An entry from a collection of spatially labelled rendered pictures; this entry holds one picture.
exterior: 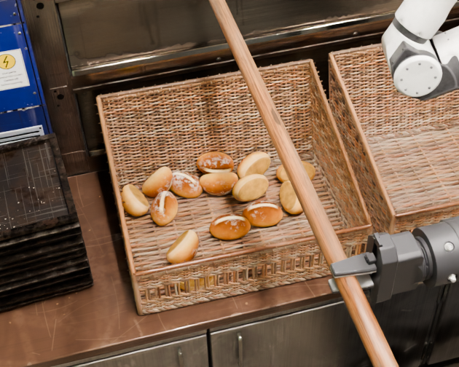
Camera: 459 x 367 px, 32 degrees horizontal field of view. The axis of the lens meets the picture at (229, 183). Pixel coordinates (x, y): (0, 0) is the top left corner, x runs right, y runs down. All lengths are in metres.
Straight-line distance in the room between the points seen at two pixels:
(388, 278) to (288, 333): 0.87
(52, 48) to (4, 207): 0.39
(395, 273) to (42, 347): 0.96
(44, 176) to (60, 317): 0.32
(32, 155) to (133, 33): 0.37
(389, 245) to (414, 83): 0.33
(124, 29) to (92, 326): 0.69
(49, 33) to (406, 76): 0.89
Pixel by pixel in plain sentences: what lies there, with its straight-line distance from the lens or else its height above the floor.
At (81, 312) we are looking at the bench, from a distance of 1.92.
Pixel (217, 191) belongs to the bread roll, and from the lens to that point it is 2.06.
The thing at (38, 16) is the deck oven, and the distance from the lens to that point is 1.89.
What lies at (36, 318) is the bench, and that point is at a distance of 1.93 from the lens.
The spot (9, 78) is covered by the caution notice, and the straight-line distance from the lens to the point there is 1.94.
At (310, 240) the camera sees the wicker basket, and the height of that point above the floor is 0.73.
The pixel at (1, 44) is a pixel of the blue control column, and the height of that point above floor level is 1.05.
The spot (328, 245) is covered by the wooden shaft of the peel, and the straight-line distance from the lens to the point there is 1.19.
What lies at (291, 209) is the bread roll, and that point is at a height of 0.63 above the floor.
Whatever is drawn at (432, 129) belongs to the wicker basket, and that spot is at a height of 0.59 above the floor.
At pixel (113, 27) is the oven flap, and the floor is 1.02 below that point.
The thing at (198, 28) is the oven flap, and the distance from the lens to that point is 1.96.
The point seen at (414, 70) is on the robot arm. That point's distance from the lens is 1.35.
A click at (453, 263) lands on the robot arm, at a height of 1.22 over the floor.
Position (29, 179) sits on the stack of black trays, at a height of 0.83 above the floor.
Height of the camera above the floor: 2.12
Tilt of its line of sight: 46 degrees down
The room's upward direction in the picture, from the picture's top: 2 degrees counter-clockwise
